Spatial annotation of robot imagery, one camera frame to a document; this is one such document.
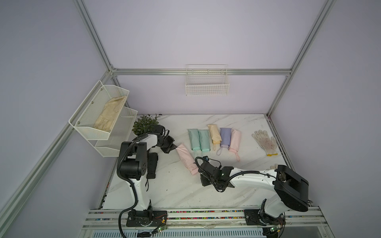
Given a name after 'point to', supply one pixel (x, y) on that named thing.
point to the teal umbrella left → (194, 138)
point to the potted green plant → (141, 126)
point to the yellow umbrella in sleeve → (216, 137)
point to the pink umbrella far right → (235, 141)
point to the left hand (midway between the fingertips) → (177, 146)
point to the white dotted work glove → (270, 145)
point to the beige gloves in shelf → (106, 119)
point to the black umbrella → (152, 163)
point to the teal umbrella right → (204, 140)
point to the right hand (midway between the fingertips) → (205, 178)
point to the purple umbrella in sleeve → (225, 140)
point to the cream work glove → (274, 167)
